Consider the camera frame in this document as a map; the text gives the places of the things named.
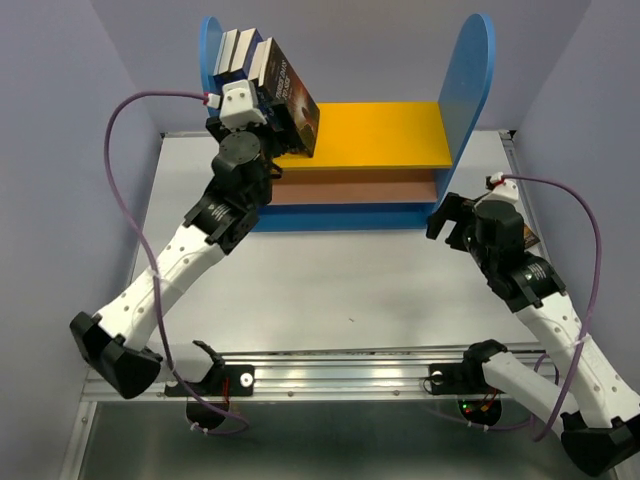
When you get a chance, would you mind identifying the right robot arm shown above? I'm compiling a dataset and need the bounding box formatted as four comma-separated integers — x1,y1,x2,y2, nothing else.
426,193,639,477

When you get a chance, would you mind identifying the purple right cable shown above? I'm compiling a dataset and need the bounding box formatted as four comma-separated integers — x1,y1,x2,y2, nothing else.
499,173,603,443

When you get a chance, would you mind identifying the Three Days to See book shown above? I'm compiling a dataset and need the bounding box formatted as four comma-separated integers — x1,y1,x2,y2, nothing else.
254,37,320,157

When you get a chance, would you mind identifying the Edward Tulane book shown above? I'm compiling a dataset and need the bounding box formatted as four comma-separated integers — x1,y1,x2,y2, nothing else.
523,223,541,250

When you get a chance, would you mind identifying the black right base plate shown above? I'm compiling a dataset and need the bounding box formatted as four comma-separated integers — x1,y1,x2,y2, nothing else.
427,362,494,396

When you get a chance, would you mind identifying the Animal Farm book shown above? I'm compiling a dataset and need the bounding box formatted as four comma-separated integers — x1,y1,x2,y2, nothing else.
213,29,239,92

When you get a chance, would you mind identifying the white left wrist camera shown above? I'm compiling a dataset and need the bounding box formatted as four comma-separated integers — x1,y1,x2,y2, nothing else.
204,79,267,131

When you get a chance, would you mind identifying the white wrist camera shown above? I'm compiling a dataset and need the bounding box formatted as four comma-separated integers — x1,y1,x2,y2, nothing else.
204,79,267,131
475,172,519,205

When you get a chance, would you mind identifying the Little Women book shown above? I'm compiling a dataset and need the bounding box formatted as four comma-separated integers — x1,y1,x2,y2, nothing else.
248,38,272,109

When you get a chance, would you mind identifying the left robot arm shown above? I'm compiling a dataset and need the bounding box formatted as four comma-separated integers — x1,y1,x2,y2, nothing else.
70,104,300,399

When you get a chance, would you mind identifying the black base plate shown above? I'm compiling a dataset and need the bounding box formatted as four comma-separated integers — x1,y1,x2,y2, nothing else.
427,362,494,396
178,364,255,397

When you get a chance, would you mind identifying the Jane Eyre book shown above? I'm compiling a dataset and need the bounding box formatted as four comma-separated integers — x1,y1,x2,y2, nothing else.
232,28,264,80

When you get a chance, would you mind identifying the aluminium mounting rail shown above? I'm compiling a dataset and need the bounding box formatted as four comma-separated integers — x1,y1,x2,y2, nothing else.
81,343,543,405

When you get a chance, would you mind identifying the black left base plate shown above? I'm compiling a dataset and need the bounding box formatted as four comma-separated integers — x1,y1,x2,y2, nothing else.
178,364,255,397

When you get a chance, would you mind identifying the blue wooden bookshelf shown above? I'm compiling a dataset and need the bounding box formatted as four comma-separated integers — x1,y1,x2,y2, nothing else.
200,13,495,232

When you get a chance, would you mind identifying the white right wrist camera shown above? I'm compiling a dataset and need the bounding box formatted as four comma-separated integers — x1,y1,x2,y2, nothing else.
475,172,519,205

